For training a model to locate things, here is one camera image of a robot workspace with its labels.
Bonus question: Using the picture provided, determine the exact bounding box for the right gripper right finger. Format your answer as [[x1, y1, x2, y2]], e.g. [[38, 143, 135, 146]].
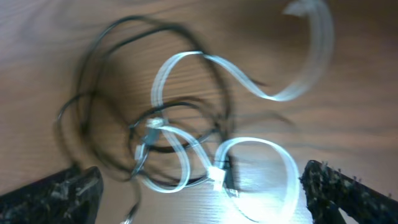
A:
[[300, 160, 397, 224]]

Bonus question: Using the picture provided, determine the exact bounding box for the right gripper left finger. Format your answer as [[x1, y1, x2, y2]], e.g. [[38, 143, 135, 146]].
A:
[[1, 166, 104, 224]]

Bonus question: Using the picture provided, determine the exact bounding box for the white usb cable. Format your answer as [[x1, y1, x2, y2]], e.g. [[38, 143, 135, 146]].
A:
[[132, 0, 335, 223]]

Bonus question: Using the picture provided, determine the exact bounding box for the thin black usb cable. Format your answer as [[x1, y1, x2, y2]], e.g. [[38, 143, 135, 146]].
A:
[[54, 15, 233, 224]]

